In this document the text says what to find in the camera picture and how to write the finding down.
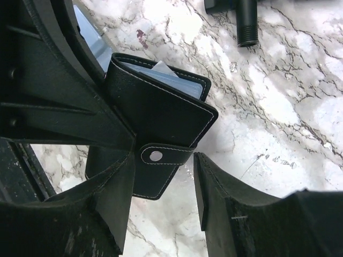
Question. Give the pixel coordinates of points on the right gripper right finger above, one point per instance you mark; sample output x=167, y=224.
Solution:
x=239, y=220

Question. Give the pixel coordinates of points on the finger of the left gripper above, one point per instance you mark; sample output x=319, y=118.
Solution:
x=64, y=14
x=46, y=95

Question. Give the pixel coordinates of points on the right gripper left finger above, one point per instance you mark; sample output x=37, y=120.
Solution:
x=89, y=219

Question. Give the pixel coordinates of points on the grey card holder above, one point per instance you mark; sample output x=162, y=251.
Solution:
x=97, y=45

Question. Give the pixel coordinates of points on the black T-shaped tool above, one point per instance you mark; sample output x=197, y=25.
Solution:
x=246, y=18

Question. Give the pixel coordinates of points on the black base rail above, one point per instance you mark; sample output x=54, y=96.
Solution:
x=23, y=179

